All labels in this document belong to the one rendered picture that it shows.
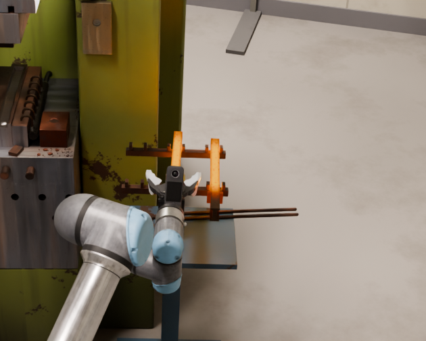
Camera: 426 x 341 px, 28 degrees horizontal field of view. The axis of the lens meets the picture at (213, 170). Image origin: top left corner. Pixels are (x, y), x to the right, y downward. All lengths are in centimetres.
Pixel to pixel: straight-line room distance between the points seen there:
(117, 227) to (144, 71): 103
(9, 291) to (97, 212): 124
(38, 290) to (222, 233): 69
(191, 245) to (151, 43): 65
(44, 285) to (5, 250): 19
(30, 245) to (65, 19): 80
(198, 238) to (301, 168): 175
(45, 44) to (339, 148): 204
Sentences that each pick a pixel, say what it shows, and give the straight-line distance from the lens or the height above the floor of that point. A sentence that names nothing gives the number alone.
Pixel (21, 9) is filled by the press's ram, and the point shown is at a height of 138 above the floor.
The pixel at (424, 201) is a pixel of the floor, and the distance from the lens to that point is 431.
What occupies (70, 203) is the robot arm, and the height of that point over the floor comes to 127.
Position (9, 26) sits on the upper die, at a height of 133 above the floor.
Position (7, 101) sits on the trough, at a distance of 287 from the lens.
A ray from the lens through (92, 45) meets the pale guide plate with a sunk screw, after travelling 269.
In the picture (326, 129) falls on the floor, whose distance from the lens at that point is 478.
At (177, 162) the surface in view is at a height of 95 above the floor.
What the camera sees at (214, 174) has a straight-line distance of 254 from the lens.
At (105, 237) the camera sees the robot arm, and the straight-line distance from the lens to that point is 180.
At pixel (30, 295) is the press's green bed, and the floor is 35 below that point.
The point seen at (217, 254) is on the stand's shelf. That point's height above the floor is 68.
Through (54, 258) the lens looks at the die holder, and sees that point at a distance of 292.
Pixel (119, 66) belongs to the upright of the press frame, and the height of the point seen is 113.
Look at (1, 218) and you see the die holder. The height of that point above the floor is 68.
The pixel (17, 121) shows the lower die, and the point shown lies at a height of 99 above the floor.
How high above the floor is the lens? 234
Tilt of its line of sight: 33 degrees down
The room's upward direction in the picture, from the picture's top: 4 degrees clockwise
